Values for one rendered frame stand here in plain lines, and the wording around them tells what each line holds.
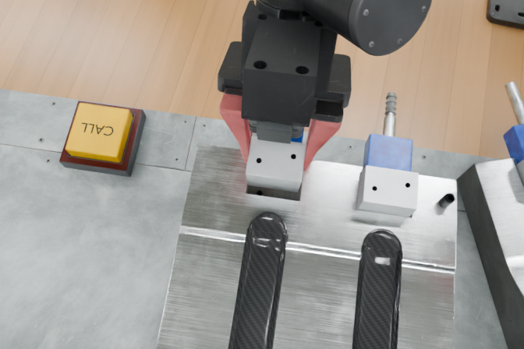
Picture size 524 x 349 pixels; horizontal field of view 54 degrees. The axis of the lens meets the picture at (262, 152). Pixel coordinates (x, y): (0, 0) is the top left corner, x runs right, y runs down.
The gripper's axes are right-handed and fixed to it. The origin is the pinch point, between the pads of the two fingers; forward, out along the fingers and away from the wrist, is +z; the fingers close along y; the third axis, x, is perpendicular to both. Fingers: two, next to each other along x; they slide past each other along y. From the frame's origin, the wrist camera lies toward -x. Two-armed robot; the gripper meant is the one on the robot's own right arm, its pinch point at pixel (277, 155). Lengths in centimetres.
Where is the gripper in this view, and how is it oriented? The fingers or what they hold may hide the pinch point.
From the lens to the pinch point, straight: 46.6
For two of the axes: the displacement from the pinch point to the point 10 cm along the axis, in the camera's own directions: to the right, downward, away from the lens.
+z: -0.7, 7.9, 6.1
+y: 9.9, 1.4, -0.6
